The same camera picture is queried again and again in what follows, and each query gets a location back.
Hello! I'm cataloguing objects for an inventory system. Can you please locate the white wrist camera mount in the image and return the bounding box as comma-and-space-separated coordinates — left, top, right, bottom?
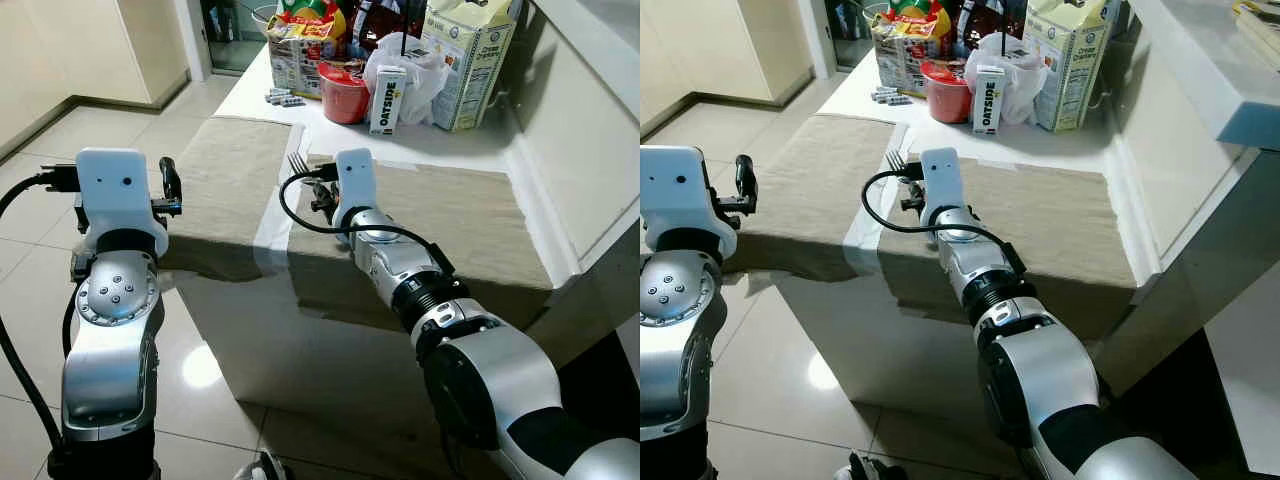
920, 147, 969, 216
333, 148, 379, 216
75, 148, 169, 256
640, 146, 739, 261

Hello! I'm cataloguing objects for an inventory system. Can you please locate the grey robot left leg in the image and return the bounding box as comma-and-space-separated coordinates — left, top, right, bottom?
235, 452, 293, 480
835, 452, 906, 480

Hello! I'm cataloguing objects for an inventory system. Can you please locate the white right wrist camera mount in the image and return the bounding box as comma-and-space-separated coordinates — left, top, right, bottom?
920, 147, 969, 216
333, 148, 379, 216

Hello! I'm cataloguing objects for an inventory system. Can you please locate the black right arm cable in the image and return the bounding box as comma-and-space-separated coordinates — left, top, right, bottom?
860, 168, 1026, 271
278, 165, 456, 276

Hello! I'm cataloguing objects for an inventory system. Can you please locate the white table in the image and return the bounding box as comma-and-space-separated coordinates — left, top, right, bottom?
745, 40, 1216, 421
165, 40, 641, 431

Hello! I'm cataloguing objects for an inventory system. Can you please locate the beige cloth placemat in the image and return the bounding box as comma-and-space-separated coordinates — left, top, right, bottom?
725, 113, 906, 281
160, 115, 301, 281
875, 158, 1136, 341
285, 155, 556, 331

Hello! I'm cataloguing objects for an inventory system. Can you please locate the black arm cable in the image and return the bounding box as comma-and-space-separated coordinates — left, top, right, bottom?
0, 165, 83, 456
278, 165, 456, 276
860, 168, 1026, 271

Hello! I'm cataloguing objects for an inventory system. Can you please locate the grey raised counter top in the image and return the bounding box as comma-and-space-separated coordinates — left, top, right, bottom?
535, 0, 641, 56
1128, 0, 1280, 151

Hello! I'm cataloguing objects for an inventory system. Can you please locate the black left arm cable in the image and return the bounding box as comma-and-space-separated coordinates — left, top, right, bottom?
0, 165, 83, 456

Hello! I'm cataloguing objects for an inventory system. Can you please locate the green white cream crackers box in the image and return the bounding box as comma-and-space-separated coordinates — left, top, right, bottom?
420, 0, 519, 133
1022, 0, 1111, 133

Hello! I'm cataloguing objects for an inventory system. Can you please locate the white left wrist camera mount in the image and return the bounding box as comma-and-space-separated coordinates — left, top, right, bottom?
640, 146, 739, 261
75, 148, 169, 256

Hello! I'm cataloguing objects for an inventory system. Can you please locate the red plastic cup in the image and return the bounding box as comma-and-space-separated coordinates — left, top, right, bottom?
318, 60, 371, 126
920, 60, 973, 124

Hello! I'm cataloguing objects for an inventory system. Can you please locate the white plastic bag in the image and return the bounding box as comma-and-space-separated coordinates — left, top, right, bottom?
363, 33, 451, 126
965, 33, 1046, 126

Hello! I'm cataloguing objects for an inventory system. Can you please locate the cream kitchen cabinet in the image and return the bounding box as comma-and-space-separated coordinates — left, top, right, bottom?
640, 0, 813, 136
0, 0, 191, 151

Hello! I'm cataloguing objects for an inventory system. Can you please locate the white Oatside drink carton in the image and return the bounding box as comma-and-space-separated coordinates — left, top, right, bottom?
368, 65, 409, 136
972, 63, 1008, 134

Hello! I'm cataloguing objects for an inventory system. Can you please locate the printed cardboard food box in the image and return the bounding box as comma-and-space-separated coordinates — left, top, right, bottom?
265, 25, 341, 99
872, 25, 941, 96

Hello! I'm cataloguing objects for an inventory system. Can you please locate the yellow red snack bag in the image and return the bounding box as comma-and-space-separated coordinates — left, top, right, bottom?
268, 0, 346, 41
875, 0, 951, 41

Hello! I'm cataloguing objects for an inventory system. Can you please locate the glass door with white frame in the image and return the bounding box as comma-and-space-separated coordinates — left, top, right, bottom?
820, 0, 871, 71
200, 0, 266, 73

